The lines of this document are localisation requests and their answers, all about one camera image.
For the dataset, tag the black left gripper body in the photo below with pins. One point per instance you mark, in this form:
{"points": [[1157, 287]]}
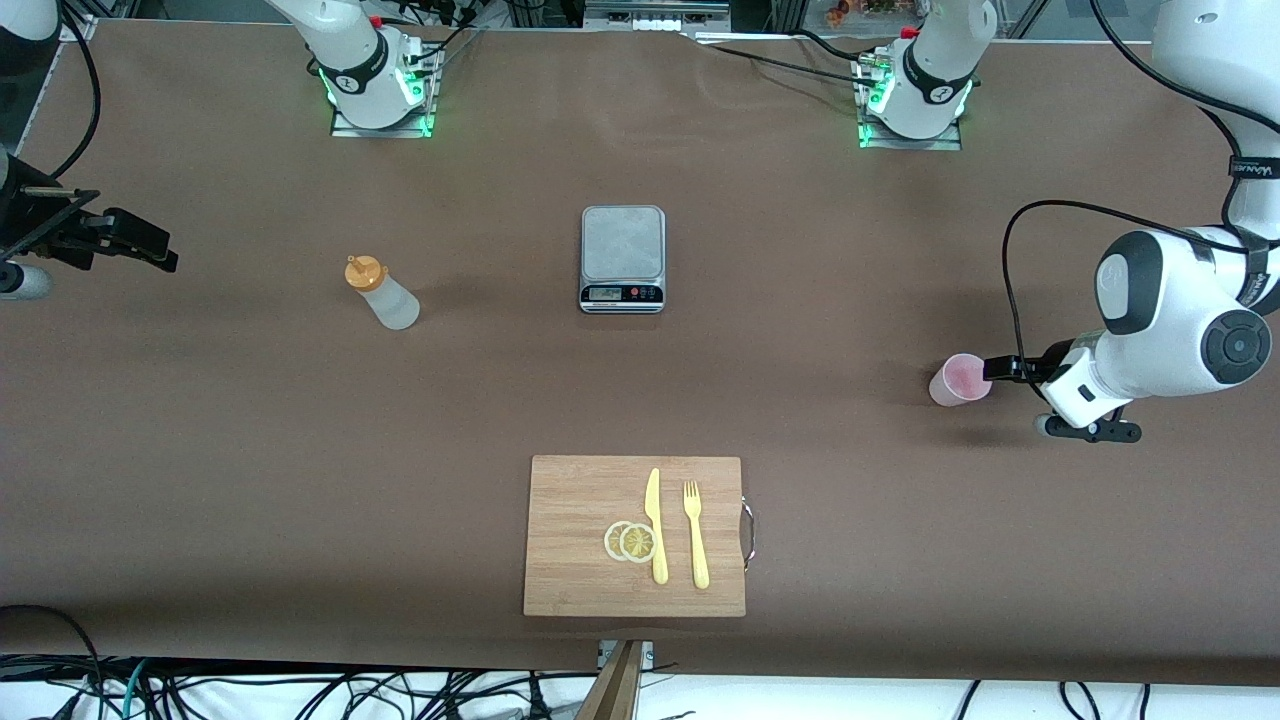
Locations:
{"points": [[1040, 364]]}

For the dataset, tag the grey power strip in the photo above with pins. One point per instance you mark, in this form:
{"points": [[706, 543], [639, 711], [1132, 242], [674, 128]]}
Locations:
{"points": [[655, 10]]}

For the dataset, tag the wooden post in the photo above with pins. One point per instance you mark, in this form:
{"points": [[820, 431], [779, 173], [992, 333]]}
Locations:
{"points": [[615, 690]]}

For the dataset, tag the yellow plastic knife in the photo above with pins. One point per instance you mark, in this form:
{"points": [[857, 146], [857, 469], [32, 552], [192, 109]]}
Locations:
{"points": [[657, 540]]}

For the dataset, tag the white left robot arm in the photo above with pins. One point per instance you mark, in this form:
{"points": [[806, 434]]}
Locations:
{"points": [[1170, 320]]}

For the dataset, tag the pink plastic cup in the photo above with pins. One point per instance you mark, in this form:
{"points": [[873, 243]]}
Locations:
{"points": [[950, 385]]}

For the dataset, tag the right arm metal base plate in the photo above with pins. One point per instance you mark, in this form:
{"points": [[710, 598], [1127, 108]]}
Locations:
{"points": [[345, 130]]}

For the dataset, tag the clear squeeze bottle orange cap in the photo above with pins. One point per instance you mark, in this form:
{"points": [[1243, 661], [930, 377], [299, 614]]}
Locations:
{"points": [[390, 303]]}

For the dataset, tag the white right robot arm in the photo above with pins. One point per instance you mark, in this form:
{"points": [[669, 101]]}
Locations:
{"points": [[350, 50]]}

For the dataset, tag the aluminium corner bracket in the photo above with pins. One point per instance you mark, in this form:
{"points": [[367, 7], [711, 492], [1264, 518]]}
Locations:
{"points": [[78, 30]]}

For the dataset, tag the lemon slice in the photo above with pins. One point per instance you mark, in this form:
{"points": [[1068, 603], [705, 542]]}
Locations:
{"points": [[610, 540], [638, 543]]}

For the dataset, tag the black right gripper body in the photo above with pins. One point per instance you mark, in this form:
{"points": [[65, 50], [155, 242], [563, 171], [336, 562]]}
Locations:
{"points": [[40, 226]]}

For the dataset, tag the silver digital kitchen scale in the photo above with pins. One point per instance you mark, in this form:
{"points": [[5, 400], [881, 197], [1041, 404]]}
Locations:
{"points": [[622, 245]]}

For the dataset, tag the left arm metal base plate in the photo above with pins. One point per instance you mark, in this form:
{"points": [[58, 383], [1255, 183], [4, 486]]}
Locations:
{"points": [[945, 143]]}

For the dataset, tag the yellow plastic fork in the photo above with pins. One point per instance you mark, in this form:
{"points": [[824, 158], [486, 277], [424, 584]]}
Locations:
{"points": [[698, 550]]}

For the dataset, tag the small metal bracket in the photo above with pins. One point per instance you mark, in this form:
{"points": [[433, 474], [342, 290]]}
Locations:
{"points": [[648, 655]]}

